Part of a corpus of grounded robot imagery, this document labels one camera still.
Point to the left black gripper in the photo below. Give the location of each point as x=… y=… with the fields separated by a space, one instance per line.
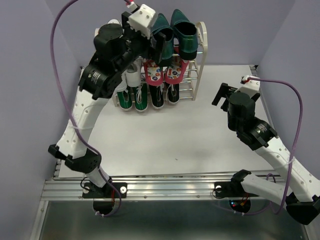
x=160 y=46

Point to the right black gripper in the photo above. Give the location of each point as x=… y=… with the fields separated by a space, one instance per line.
x=222 y=92

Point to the green leather loafer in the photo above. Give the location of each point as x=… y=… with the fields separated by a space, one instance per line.
x=186 y=33
x=162 y=28

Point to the pink patterned flip-flop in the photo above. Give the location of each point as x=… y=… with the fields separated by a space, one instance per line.
x=176 y=70
x=153 y=73

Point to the black canvas sneaker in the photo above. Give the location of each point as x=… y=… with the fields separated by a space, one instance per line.
x=172 y=93
x=156 y=94

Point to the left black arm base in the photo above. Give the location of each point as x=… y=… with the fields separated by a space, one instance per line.
x=106 y=200

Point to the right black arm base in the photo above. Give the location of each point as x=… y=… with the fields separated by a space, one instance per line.
x=239 y=199

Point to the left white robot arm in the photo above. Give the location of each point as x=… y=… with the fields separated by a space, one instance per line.
x=94 y=90

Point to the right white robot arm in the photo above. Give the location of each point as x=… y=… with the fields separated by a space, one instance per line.
x=302 y=201

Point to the cream metal shoe rack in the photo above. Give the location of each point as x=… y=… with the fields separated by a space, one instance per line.
x=188 y=87

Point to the right white sneaker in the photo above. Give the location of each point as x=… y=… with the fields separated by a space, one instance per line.
x=133 y=74

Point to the white sneaker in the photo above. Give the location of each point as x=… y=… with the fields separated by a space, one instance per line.
x=123 y=85
x=133 y=74

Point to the left red canvas sneaker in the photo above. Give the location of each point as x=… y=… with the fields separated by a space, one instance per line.
x=114 y=22

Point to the right green canvas sneaker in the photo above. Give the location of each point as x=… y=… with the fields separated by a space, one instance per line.
x=141 y=97

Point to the green canvas sneaker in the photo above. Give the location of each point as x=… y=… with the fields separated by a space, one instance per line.
x=141 y=97
x=125 y=101

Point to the left white sneaker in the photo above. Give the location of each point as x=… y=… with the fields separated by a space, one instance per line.
x=123 y=85

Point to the left green canvas sneaker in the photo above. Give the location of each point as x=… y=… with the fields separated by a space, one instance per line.
x=125 y=101

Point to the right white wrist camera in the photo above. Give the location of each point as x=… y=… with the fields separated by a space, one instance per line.
x=250 y=85

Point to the aluminium mounting rail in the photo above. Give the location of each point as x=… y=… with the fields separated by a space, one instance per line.
x=143 y=188

